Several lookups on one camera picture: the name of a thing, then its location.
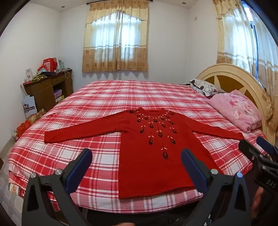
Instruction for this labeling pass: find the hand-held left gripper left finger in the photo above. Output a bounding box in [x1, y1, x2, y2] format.
[22, 148, 94, 226]

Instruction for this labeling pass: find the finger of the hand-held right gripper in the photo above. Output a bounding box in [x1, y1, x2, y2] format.
[256, 136, 278, 156]
[238, 139, 264, 168]

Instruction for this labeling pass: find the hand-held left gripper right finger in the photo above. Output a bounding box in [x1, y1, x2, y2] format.
[181, 148, 252, 226]

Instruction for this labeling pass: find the red embroidered knit sweater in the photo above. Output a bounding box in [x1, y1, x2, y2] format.
[44, 107, 245, 200]

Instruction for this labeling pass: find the person's right hand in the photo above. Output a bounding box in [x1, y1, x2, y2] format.
[251, 187, 265, 220]

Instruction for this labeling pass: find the pink floral quilt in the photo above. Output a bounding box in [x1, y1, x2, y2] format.
[206, 90, 263, 133]

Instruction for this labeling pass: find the red white plaid bed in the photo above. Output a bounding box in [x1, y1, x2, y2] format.
[7, 79, 268, 212]

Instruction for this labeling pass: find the floral bag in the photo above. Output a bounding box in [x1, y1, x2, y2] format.
[26, 109, 46, 124]

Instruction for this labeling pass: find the red plastic bag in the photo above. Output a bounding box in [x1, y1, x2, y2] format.
[16, 119, 33, 137]

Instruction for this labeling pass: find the cream wooden headboard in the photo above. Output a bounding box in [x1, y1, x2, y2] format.
[195, 63, 274, 144]

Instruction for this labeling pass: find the brown white patterned pillow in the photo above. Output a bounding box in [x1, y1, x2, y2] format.
[189, 79, 227, 97]

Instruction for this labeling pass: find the white blue paper bag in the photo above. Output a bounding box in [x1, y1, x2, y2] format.
[22, 94, 37, 119]

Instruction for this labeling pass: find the brown wooden desk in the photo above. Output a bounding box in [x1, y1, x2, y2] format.
[23, 69, 74, 112]

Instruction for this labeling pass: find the white card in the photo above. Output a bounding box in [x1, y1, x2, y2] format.
[24, 68, 33, 82]

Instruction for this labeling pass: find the red gift bag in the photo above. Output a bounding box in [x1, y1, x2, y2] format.
[43, 58, 59, 72]

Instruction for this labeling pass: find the short beige window curtain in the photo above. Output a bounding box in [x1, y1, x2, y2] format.
[82, 1, 149, 72]

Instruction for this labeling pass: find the long beige window curtain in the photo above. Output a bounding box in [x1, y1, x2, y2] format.
[212, 0, 278, 122]

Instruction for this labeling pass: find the dark curtain rod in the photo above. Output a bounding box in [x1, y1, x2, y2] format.
[86, 0, 152, 5]

